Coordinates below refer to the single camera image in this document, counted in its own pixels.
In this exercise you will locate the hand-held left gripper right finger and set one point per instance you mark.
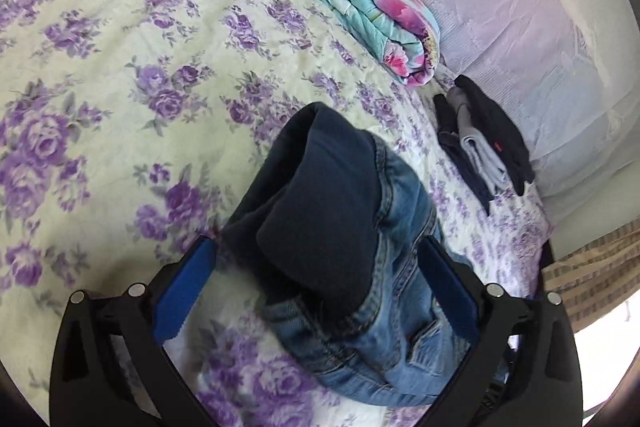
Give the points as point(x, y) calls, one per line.
point(450, 287)

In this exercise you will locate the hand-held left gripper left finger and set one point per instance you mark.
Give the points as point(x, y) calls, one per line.
point(182, 292)

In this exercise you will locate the blue denim pants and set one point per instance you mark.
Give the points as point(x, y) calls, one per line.
point(400, 207)

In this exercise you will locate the folded grey pants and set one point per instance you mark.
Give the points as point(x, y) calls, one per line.
point(482, 157)

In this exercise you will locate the folded black pants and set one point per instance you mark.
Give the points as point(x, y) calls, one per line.
point(495, 132)

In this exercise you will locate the folded dark navy pants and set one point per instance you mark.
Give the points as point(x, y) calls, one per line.
point(447, 122)

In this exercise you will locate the beige checked curtain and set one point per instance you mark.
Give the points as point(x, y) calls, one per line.
point(590, 277)

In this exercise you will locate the purple floral bedspread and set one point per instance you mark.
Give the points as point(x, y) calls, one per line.
point(125, 132)

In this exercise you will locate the lavender embroidered headboard cover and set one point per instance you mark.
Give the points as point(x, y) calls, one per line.
point(500, 7)

